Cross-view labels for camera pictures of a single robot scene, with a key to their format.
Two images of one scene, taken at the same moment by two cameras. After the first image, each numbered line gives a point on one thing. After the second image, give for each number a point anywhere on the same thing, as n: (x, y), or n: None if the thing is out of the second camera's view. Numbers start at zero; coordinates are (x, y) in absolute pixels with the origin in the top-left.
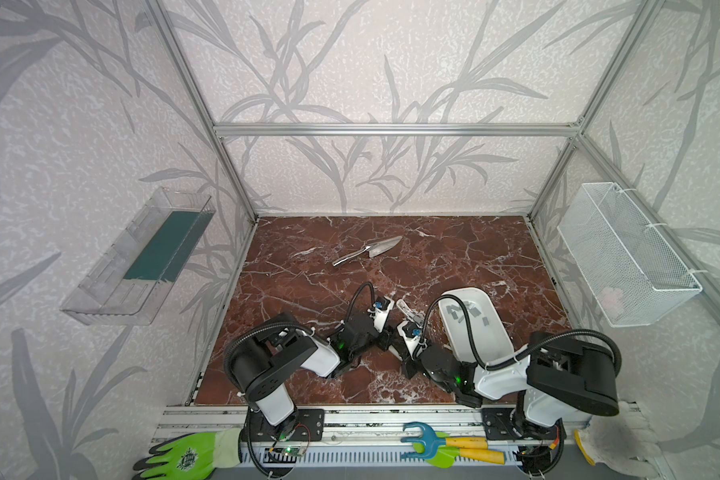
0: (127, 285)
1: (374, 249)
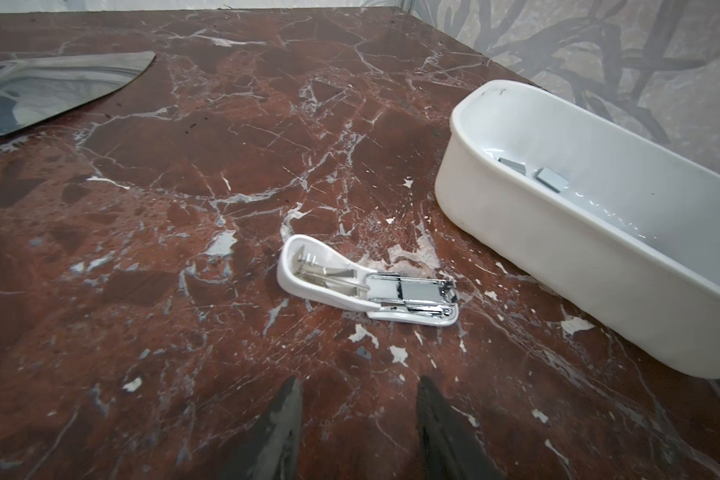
0: None
1: (15, 94)
